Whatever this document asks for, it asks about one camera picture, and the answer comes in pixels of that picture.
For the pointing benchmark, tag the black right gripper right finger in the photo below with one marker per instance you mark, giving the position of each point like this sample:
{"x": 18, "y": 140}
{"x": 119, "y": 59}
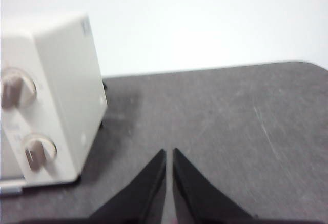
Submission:
{"x": 194, "y": 195}

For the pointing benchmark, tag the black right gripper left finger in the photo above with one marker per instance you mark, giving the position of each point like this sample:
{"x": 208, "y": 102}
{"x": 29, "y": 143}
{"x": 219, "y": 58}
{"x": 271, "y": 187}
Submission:
{"x": 143, "y": 195}

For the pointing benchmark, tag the taupe timer knob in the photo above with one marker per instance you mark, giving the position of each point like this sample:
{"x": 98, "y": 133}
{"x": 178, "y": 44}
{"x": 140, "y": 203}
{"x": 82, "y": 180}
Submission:
{"x": 38, "y": 152}

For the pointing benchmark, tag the silver crumb tray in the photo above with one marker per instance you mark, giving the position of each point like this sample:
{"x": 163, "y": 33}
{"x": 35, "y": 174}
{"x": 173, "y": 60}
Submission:
{"x": 10, "y": 188}

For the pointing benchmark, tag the cream white toaster oven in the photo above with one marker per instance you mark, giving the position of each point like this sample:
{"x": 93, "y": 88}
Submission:
{"x": 64, "y": 80}

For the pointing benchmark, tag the taupe temperature knob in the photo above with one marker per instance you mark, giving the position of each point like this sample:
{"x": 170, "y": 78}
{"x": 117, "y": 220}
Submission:
{"x": 15, "y": 88}

